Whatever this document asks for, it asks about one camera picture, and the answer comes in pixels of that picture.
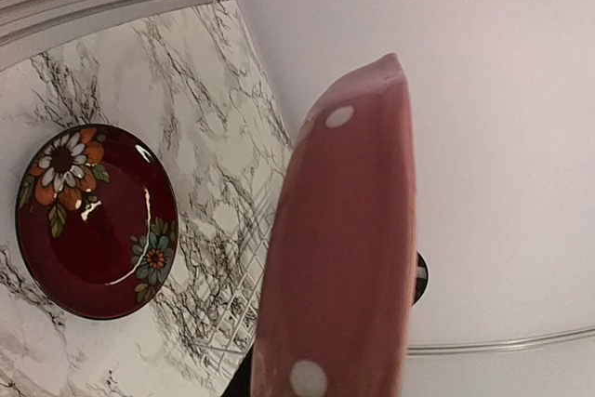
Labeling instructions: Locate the pink dotted scalloped plate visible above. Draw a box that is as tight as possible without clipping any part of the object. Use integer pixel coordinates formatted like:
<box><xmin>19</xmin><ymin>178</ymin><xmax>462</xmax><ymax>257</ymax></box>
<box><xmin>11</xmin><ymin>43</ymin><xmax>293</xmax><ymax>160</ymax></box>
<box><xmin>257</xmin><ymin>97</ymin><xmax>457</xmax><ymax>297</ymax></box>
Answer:
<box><xmin>250</xmin><ymin>54</ymin><xmax>417</xmax><ymax>396</ymax></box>

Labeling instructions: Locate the black striped large plate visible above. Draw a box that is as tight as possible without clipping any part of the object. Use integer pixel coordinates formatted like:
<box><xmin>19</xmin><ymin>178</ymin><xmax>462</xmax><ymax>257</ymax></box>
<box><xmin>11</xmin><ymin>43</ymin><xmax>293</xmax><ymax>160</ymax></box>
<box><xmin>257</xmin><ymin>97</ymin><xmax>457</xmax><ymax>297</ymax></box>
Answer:
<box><xmin>414</xmin><ymin>252</ymin><xmax>429</xmax><ymax>303</ymax></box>

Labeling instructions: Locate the red floral plate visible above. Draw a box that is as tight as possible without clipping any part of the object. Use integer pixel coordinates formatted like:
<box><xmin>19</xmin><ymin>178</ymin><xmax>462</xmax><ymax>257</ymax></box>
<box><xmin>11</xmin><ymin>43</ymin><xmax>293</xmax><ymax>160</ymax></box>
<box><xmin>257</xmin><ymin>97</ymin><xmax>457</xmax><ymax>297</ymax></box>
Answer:
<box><xmin>15</xmin><ymin>124</ymin><xmax>179</xmax><ymax>320</ymax></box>

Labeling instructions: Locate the white wire dish rack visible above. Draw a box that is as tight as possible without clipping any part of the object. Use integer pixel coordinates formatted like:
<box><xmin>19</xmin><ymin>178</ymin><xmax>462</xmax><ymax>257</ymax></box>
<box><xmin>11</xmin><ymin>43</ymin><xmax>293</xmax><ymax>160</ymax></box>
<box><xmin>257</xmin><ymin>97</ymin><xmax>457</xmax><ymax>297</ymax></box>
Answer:
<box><xmin>179</xmin><ymin>171</ymin><xmax>283</xmax><ymax>376</ymax></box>

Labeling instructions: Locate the right aluminium frame post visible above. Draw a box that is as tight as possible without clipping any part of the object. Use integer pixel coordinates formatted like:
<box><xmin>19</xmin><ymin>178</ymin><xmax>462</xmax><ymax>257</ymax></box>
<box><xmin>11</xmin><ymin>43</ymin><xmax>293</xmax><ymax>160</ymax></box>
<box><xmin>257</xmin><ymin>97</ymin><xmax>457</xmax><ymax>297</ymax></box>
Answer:
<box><xmin>407</xmin><ymin>325</ymin><xmax>594</xmax><ymax>357</ymax></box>

